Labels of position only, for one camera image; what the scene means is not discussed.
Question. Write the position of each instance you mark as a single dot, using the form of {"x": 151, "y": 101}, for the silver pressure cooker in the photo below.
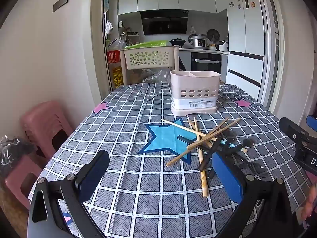
{"x": 198, "y": 41}

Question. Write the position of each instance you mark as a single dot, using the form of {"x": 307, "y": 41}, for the pink plastic stool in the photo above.
{"x": 17, "y": 173}
{"x": 42, "y": 121}

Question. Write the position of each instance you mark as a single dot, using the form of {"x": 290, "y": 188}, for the hanging plastic bag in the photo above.
{"x": 109, "y": 27}

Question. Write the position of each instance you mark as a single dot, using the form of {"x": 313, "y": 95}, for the black built-in oven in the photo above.
{"x": 205, "y": 62}

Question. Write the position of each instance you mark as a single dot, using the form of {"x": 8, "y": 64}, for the grey wall panel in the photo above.
{"x": 60, "y": 3}

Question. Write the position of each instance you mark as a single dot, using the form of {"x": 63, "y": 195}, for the clear plastic bag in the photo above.
{"x": 158, "y": 76}

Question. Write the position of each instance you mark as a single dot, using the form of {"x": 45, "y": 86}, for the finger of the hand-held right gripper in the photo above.
{"x": 292, "y": 131}
{"x": 312, "y": 122}

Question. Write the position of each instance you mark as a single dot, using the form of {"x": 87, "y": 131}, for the green plastic tray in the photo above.
{"x": 146, "y": 44}

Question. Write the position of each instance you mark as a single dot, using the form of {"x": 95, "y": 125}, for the person's right hand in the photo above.
{"x": 310, "y": 203}

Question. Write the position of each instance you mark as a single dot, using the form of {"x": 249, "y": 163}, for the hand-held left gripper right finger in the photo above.
{"x": 227, "y": 178}

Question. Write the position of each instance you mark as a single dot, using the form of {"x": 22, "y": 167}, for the white wall figure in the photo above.
{"x": 193, "y": 29}

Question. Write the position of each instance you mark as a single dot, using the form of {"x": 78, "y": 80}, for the stacked bowls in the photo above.
{"x": 212, "y": 47}

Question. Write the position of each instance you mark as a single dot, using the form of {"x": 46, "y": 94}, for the yellow packets bag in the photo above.
{"x": 117, "y": 76}

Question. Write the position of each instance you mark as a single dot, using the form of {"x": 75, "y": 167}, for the small black fan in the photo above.
{"x": 213, "y": 36}

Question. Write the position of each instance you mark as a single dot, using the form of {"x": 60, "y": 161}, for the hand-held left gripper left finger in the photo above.
{"x": 91, "y": 178}

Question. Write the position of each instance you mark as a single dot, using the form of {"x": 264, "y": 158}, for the white sliding door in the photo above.
{"x": 272, "y": 42}

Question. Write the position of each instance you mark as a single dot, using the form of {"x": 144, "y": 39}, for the red plastic basket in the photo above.
{"x": 113, "y": 57}

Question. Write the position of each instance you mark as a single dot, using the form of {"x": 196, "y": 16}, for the white refrigerator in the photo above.
{"x": 245, "y": 29}

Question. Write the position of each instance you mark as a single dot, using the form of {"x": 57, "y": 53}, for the black range hood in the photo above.
{"x": 164, "y": 22}

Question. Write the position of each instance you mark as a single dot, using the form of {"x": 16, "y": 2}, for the beige floral storage cart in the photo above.
{"x": 148, "y": 57}

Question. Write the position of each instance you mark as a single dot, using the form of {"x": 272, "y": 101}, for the beige plastic cutlery holder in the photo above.
{"x": 193, "y": 91}

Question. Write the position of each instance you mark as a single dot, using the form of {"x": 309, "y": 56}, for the crumpled black plastic bag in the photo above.
{"x": 13, "y": 151}

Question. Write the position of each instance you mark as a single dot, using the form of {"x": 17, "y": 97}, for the hanging blue cloth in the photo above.
{"x": 106, "y": 1}

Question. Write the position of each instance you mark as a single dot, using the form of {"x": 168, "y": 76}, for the grey checked tablecloth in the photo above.
{"x": 128, "y": 119}

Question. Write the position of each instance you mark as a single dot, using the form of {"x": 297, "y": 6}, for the black wok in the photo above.
{"x": 177, "y": 42}

